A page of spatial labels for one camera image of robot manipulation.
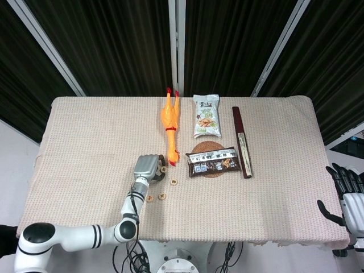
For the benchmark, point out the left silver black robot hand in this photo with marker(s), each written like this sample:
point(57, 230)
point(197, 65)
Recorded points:
point(146, 166)

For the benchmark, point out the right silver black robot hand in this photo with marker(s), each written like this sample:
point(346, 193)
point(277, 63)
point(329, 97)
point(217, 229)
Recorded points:
point(354, 213)

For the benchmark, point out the wooden chess piece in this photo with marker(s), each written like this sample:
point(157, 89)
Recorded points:
point(150, 198)
point(173, 181)
point(163, 170)
point(162, 196)

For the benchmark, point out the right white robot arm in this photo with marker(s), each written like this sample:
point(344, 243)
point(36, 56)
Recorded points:
point(359, 241)

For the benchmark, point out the black stand foot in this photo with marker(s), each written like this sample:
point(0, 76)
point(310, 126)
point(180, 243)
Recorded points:
point(341, 251)

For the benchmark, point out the yellow rubber chicken toy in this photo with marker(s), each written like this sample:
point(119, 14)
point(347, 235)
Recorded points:
point(169, 119)

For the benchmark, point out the beige waffle tablecloth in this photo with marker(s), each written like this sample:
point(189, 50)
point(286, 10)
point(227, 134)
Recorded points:
point(99, 128)

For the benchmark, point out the round woven rattan coaster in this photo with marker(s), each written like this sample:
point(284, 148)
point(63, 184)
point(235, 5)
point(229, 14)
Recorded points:
point(207, 146)

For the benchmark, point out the brown snack bag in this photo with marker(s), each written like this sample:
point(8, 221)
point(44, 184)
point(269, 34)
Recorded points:
point(213, 165)

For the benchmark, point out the white snack bag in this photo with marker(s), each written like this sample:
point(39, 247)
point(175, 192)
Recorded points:
point(207, 119)

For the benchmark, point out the dark red folded fan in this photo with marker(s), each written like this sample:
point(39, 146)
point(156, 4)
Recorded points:
point(240, 136)

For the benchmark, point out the white grey robot torso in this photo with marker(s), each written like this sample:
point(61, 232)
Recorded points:
point(177, 266)

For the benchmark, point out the dark curtain panel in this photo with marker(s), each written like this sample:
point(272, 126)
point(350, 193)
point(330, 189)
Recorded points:
point(335, 71)
point(233, 42)
point(108, 42)
point(20, 85)

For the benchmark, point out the black fabric bag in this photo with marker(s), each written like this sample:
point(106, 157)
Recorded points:
point(7, 239)

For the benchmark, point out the grey aluminium frame rail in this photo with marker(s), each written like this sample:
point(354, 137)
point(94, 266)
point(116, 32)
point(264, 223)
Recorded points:
point(345, 136)

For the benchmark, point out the grey aluminium frame post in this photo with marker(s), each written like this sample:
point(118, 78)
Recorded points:
point(281, 45)
point(177, 42)
point(45, 45)

